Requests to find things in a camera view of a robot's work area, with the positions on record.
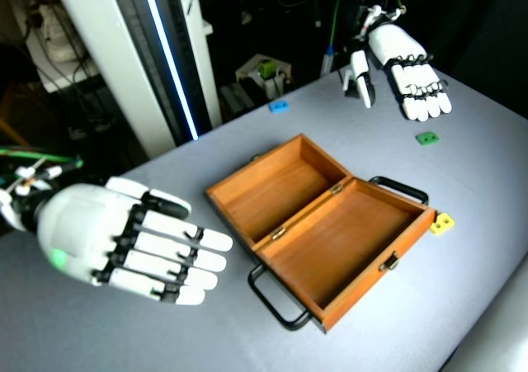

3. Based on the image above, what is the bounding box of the white column with light strip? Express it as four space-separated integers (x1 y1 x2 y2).
48 0 224 158

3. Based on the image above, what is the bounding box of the yellow toy block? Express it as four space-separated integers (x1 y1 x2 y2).
429 212 456 236

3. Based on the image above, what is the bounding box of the white rounded object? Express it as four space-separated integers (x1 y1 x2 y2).
39 3 90 64

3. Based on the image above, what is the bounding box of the grey table cloth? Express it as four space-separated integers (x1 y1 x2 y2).
0 56 528 372

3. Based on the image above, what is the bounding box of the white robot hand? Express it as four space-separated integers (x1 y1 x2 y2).
342 23 454 122
35 176 234 307

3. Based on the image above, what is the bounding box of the green cable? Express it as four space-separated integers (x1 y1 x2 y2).
320 0 346 76

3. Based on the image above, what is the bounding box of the white shelf board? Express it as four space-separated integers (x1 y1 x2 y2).
24 33 100 95

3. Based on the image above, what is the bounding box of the wooden box lid with handles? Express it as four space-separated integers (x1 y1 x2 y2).
247 176 437 334

